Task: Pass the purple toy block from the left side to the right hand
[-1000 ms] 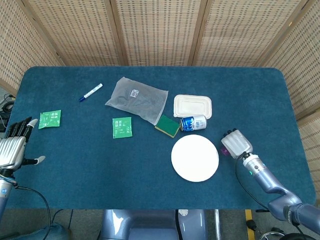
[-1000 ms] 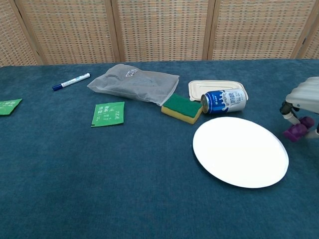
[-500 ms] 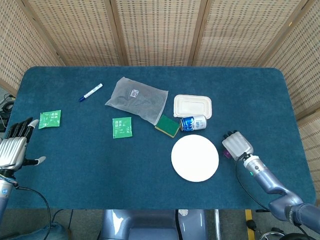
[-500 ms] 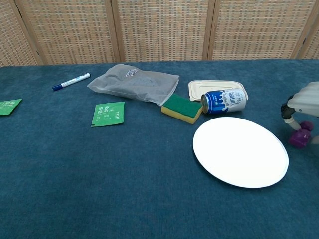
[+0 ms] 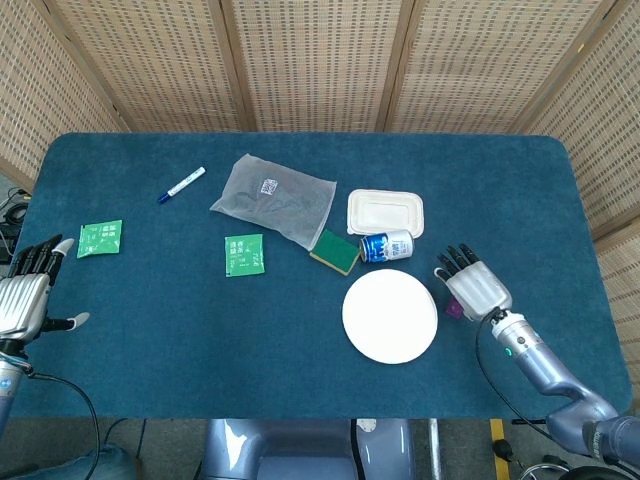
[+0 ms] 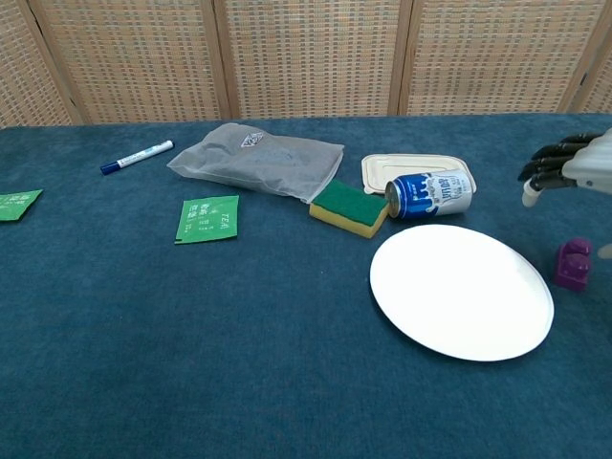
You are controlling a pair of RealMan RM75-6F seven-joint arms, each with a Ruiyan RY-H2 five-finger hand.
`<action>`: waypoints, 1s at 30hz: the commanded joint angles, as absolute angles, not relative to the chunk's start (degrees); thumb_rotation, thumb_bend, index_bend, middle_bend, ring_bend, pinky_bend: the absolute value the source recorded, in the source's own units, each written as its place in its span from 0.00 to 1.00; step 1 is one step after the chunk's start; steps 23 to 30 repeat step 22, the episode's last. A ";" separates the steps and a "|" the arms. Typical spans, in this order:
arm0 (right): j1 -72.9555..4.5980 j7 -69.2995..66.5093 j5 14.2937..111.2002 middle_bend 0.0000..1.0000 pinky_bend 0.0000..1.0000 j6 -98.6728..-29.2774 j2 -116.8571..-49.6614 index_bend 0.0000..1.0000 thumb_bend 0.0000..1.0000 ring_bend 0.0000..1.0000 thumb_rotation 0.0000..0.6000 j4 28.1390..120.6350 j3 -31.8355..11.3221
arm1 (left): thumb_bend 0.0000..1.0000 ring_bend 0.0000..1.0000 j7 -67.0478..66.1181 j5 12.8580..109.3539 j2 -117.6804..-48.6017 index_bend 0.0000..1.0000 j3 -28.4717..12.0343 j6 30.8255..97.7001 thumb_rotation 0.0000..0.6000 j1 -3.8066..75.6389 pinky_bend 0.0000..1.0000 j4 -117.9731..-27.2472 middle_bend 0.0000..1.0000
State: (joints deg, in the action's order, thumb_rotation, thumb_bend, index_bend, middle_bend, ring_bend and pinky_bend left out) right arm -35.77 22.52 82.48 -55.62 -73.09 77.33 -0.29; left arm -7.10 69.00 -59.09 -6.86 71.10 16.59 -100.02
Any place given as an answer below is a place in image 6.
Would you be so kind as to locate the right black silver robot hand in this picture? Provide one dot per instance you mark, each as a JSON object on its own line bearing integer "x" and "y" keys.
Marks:
{"x": 593, "y": 162}

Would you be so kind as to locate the purple two-stud toy brick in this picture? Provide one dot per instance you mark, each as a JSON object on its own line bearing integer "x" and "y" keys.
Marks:
{"x": 574, "y": 268}

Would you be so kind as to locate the blue and white drink can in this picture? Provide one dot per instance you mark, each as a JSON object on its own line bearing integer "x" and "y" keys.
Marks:
{"x": 430, "y": 193}

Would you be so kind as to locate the white round paper plate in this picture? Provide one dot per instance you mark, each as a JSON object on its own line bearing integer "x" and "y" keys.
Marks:
{"x": 461, "y": 291}

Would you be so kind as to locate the beige plastic tray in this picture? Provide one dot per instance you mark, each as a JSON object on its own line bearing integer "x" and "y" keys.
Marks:
{"x": 382, "y": 167}

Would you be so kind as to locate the green and yellow sponge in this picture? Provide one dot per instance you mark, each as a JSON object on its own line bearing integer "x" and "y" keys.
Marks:
{"x": 351, "y": 208}

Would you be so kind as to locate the woven bamboo folding screen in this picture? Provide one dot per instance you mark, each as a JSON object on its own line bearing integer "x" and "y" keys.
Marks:
{"x": 306, "y": 52}

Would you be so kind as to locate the grey translucent zip bag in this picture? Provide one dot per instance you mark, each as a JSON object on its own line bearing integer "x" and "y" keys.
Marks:
{"x": 258, "y": 160}

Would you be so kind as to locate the green tea packet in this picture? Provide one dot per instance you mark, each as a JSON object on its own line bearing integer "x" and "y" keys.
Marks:
{"x": 208, "y": 220}
{"x": 16, "y": 204}

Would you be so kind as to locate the blue carpet table cover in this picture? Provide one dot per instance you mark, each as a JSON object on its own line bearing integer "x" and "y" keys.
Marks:
{"x": 239, "y": 382}

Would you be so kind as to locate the white marker with blue cap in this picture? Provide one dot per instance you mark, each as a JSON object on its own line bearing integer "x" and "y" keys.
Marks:
{"x": 136, "y": 157}

